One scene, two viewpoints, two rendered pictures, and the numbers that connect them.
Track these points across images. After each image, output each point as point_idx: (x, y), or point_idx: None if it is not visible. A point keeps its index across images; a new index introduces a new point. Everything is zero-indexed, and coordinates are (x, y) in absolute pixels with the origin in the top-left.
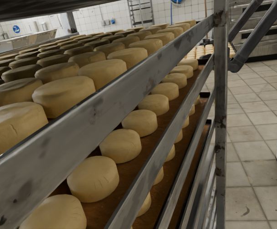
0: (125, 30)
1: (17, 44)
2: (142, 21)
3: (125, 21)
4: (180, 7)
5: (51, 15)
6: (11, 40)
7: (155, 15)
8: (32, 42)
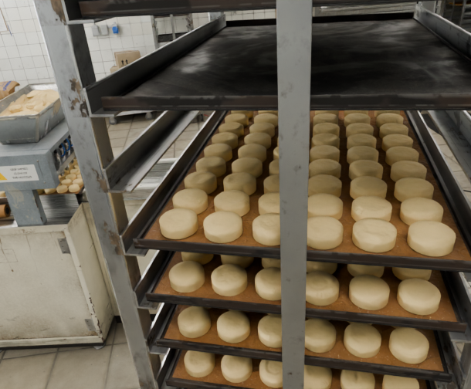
0: (138, 46)
1: (42, 118)
2: (174, 36)
3: (137, 31)
4: (235, 15)
5: None
6: (38, 115)
7: (194, 24)
8: (55, 110)
